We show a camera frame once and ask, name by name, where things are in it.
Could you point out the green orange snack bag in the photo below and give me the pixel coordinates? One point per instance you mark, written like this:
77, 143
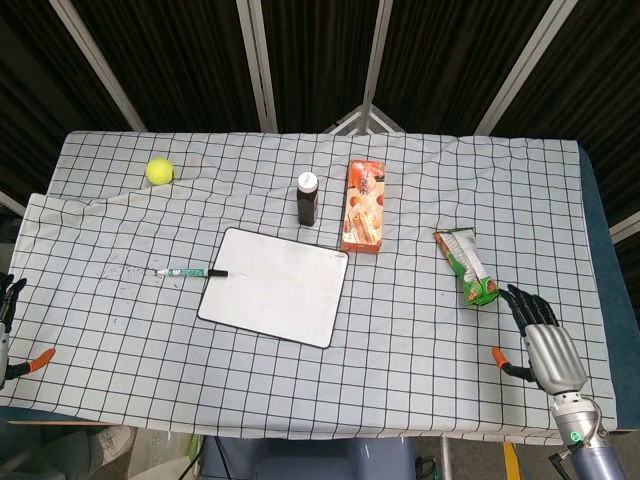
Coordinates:
467, 267

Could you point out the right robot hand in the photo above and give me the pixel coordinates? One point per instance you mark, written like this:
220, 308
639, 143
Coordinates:
552, 347

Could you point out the folding screen partition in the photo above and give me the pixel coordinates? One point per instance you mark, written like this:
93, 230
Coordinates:
320, 65

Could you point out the orange snack box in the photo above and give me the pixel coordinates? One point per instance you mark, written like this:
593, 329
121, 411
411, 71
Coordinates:
364, 205

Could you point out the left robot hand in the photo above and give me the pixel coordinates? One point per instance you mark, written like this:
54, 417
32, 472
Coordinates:
6, 320

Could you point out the white drawing board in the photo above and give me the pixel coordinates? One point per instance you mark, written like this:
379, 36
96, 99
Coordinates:
274, 286

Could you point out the blue grey plastic stool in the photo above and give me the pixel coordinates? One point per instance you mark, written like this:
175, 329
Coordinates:
320, 457

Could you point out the white shoe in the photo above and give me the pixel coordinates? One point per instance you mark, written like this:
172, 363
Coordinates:
112, 440

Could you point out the green marker pen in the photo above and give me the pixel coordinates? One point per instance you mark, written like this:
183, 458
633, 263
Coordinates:
189, 272

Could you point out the dark brown bottle white cap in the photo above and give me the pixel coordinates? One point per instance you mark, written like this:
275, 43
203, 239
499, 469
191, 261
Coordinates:
307, 199

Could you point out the white checkered tablecloth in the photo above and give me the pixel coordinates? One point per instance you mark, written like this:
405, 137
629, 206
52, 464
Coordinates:
310, 280

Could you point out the yellow tennis ball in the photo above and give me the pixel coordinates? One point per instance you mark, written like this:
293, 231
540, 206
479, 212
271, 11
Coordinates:
160, 171

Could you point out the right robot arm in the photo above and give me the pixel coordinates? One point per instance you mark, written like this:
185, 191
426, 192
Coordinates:
587, 437

